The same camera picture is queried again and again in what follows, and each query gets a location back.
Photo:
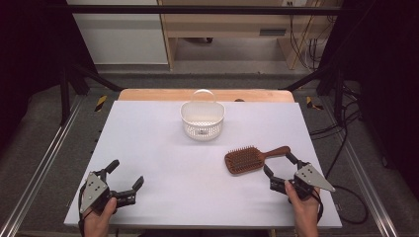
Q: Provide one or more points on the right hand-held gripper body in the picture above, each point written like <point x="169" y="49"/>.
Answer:
<point x="309" y="177"/>

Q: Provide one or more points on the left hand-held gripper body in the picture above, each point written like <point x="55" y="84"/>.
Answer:
<point x="95" y="192"/>

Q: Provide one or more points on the brown wooden hairbrush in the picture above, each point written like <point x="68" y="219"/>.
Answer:
<point x="245" y="160"/>

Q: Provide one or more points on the white perforated plastic basket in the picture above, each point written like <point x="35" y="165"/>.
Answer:
<point x="202" y="123"/>

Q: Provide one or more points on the person's left hand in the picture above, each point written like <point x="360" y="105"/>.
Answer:
<point x="97" y="222"/>

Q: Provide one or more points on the person's right hand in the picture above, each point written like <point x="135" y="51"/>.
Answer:
<point x="306" y="214"/>

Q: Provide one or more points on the yellow black floor tape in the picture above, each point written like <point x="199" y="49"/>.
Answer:
<point x="100" y="103"/>
<point x="311" y="103"/>

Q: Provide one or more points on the white cabinet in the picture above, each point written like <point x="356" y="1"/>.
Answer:
<point x="125" y="36"/>

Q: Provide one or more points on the light wooden desk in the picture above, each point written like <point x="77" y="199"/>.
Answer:
<point x="230" y="26"/>

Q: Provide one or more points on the aluminium floor rail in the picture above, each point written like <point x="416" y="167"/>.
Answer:
<point x="365" y="184"/>
<point x="36" y="177"/>

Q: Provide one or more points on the black frame stand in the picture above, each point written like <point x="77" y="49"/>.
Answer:
<point x="337" y="95"/>
<point x="66" y="95"/>

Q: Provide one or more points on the black horizontal frame bar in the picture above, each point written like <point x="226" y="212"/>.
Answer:
<point x="197" y="9"/>

